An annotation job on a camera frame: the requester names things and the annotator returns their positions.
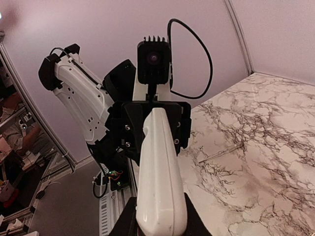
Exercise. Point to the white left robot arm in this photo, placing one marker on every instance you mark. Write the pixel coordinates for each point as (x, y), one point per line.
(89, 98)

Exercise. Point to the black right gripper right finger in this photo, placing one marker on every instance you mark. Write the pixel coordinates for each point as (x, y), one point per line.
(195, 226)

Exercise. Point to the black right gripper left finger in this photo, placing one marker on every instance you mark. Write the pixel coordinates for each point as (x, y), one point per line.
(126, 224)

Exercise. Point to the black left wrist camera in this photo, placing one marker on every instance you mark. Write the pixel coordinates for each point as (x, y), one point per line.
(153, 60)

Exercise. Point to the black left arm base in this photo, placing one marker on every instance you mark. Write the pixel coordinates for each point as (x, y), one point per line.
(118, 174)

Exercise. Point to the aluminium front frame rail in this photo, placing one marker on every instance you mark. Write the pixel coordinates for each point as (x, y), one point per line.
(112, 203)

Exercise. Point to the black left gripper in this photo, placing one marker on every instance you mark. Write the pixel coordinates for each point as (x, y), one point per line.
(127, 118)

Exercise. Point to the aluminium right corner post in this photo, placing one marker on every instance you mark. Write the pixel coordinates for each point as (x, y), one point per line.
(240, 36)

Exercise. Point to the white remote control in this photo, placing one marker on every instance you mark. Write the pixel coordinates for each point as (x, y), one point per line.
(161, 207)

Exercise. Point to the aluminium left corner post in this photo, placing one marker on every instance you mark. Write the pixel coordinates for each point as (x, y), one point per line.
(30, 104)

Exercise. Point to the aluminium corner post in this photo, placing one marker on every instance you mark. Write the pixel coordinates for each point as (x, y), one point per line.
(30, 104)
(240, 36)

